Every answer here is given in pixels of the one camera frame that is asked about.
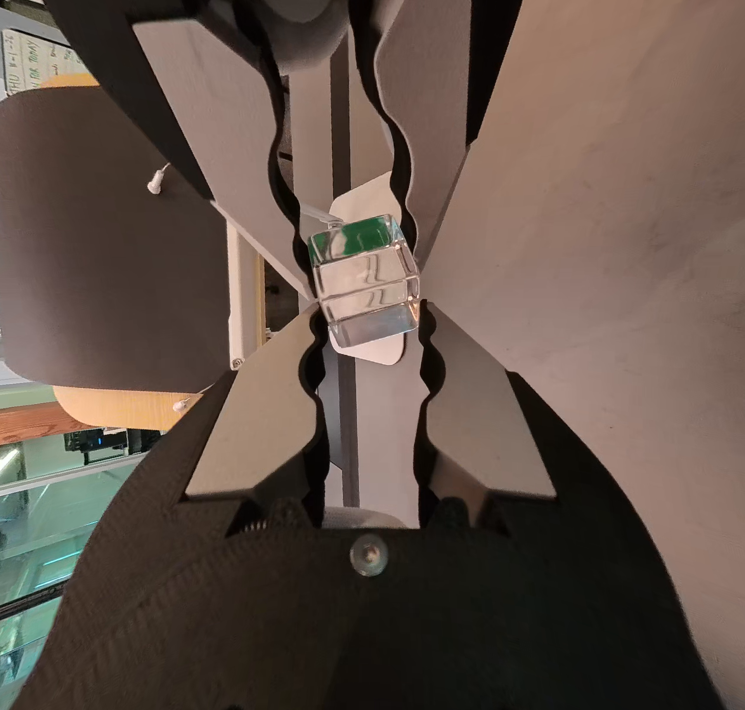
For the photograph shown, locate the black chair with wooden rim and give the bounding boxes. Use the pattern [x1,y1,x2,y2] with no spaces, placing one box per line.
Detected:
[0,72,236,431]

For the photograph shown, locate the clear glass cube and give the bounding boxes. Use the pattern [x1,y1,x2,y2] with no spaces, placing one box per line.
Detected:
[307,214,422,357]

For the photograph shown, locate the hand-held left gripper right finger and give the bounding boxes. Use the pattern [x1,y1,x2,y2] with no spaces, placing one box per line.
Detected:
[414,299,558,504]

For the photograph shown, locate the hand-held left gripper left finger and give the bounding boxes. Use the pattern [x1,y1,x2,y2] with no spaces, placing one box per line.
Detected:
[185,304,334,504]

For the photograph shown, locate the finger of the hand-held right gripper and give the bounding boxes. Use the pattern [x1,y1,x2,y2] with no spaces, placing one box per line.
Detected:
[349,0,473,268]
[133,19,320,302]

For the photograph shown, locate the black electronic device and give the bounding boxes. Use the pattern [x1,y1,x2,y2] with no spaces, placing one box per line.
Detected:
[64,427,159,466]

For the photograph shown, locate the handwritten whiteboard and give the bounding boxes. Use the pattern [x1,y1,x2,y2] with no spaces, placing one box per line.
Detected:
[0,0,97,102]

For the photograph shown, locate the brown wooden rail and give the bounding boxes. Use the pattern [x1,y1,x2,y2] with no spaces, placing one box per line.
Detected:
[0,404,72,446]

